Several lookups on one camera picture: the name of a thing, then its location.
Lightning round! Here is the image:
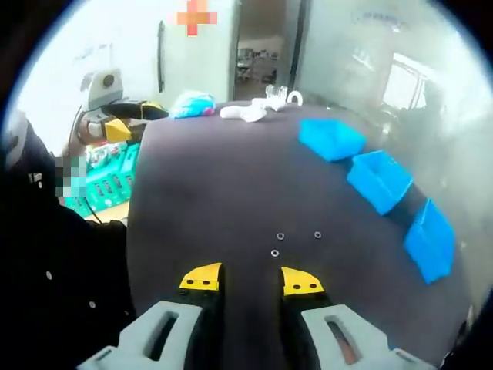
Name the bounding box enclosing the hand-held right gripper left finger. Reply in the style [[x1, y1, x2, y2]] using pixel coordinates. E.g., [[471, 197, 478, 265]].
[[76, 261, 225, 370]]

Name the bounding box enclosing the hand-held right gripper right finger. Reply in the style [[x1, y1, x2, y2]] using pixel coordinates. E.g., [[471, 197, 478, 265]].
[[280, 265, 428, 370]]

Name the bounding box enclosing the blue plastic bin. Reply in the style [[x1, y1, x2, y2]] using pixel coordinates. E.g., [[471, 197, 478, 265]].
[[346, 150, 415, 217], [298, 118, 367, 163], [403, 198, 456, 285]]

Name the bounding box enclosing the person's left hand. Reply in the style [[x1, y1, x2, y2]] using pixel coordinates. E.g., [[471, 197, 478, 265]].
[[72, 109, 116, 146]]

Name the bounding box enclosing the green box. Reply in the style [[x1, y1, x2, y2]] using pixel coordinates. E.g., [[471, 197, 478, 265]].
[[65, 140, 142, 213]]

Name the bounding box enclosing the blue white tissue pack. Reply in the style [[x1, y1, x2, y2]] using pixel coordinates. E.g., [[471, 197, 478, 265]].
[[169, 90, 216, 119]]

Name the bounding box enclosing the grey white worn device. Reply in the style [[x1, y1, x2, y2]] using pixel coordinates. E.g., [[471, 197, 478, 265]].
[[3, 111, 32, 170]]

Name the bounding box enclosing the white plastic object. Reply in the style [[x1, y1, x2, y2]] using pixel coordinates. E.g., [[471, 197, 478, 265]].
[[219, 106, 267, 123], [252, 96, 288, 113]]

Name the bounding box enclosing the shelf with items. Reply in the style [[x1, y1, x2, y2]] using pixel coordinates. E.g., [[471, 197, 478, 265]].
[[236, 48, 279, 84]]

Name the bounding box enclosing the clear glass mug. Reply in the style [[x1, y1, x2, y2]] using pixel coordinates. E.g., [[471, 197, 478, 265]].
[[265, 84, 288, 102]]

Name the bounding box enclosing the person at right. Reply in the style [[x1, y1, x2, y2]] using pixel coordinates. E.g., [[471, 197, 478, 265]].
[[0, 146, 136, 370]]

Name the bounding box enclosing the black door handle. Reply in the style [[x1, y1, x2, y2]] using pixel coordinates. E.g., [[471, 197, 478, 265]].
[[156, 21, 166, 93]]

